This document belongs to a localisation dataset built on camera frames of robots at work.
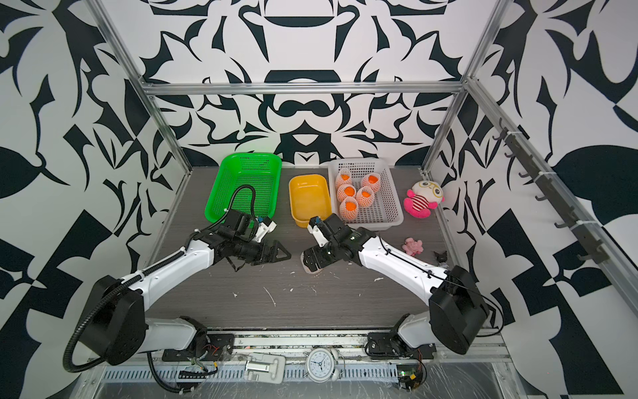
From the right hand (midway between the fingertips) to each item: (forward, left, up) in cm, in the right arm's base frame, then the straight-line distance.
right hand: (313, 253), depth 82 cm
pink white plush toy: (+26, -44, -5) cm, 52 cm away
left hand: (0, +11, 0) cm, 11 cm away
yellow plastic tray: (+31, +2, -9) cm, 32 cm away
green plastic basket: (+46, +25, -9) cm, 53 cm away
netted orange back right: (+34, -24, -3) cm, 41 cm away
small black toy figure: (+3, -46, -10) cm, 47 cm away
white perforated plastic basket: (+22, -29, -8) cm, 38 cm away
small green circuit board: (-32, -27, -12) cm, 44 cm away
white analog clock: (-30, -2, -7) cm, 31 cm away
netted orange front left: (+20, -13, -3) cm, 24 cm away
